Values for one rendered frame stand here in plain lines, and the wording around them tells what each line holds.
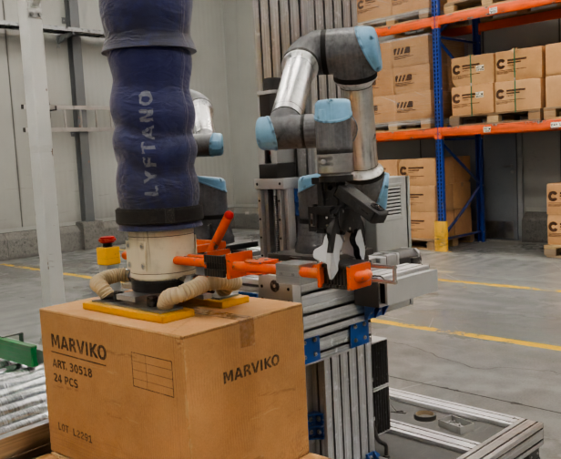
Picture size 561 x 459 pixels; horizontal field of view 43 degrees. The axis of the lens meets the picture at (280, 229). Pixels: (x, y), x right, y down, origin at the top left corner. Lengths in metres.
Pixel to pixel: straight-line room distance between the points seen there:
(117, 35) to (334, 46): 0.54
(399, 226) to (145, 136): 1.10
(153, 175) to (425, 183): 8.14
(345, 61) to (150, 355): 0.87
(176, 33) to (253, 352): 0.80
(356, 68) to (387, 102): 8.17
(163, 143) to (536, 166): 8.93
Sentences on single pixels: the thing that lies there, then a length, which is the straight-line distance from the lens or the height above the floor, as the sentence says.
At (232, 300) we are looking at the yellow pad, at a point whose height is 0.96.
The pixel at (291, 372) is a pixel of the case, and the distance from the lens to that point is 1.85.
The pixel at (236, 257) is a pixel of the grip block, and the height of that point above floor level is 1.09.
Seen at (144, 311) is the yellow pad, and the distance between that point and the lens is 1.78.
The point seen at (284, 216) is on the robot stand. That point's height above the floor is 1.13.
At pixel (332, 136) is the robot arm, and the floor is 1.35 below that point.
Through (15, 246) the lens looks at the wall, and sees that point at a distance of 11.69.
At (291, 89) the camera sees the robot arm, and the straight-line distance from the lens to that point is 1.70.
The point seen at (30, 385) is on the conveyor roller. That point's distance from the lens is 2.83.
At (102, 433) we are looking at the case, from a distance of 1.93.
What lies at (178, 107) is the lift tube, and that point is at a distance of 1.82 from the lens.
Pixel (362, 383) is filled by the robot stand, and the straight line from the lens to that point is 2.56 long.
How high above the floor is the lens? 1.31
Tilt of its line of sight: 6 degrees down
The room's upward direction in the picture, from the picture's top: 3 degrees counter-clockwise
